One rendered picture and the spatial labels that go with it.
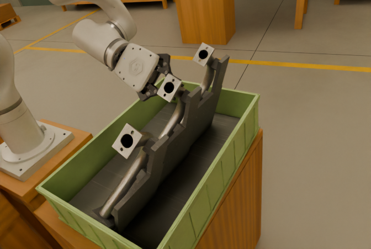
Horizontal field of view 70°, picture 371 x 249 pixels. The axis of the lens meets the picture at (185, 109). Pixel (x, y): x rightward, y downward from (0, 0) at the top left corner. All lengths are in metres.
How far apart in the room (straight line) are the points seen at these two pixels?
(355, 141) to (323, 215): 0.69
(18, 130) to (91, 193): 0.35
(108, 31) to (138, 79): 0.16
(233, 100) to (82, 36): 0.55
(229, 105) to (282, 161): 1.08
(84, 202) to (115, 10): 0.56
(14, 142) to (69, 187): 0.30
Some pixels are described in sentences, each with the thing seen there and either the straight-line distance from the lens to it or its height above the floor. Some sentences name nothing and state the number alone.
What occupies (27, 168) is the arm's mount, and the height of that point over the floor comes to 0.88.
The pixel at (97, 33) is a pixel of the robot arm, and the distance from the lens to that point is 0.74.
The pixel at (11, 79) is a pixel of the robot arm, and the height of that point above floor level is 1.15.
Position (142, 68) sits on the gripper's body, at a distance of 0.65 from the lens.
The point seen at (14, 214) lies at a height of 0.77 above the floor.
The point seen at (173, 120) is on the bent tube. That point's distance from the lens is 0.74.
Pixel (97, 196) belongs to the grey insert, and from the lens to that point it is 0.89.
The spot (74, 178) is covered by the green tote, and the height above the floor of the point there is 0.90.
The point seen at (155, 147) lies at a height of 1.14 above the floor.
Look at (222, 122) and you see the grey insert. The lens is 1.01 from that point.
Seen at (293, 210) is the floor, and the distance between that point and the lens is 1.79.
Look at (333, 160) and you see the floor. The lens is 2.09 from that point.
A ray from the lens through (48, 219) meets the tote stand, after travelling 1.01.
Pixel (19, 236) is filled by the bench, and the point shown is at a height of 0.68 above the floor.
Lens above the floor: 1.49
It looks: 36 degrees down
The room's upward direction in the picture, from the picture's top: 11 degrees counter-clockwise
